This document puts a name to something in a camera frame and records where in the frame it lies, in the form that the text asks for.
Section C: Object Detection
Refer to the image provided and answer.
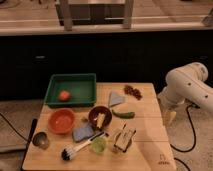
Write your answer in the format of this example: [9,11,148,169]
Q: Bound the red orange bowl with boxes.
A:
[48,108,75,134]

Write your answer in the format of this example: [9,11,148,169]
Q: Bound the green plastic tray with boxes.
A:
[44,73,96,108]

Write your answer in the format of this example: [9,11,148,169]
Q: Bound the yellow food piece in bowl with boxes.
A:
[96,113,105,129]

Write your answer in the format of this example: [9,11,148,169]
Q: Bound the red dried chili pile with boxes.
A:
[124,85,142,100]

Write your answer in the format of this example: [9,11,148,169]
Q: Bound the red tomato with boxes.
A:
[58,90,71,102]

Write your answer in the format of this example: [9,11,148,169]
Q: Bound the white stool frame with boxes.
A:
[55,0,134,31]

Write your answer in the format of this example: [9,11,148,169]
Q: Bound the black cable left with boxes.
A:
[0,112,30,143]

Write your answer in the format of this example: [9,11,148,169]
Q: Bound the black cable right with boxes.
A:
[169,103,198,171]

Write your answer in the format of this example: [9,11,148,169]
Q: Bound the green plastic cup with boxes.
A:
[91,137,106,154]

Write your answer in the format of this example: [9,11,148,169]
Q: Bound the light blue towel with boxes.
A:
[108,92,125,107]

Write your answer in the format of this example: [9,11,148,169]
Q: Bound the blue sponge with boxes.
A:
[72,123,94,142]

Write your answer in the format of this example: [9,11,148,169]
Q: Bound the green chili pepper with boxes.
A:
[112,110,135,119]

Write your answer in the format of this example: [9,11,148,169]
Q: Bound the dark brown bowl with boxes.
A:
[88,106,112,129]

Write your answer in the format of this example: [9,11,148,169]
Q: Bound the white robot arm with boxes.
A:
[157,62,213,126]

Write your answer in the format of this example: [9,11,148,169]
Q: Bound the black cable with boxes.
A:
[169,103,198,171]
[0,112,30,143]

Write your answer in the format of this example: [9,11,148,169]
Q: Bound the black white dish brush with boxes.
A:
[61,132,106,161]

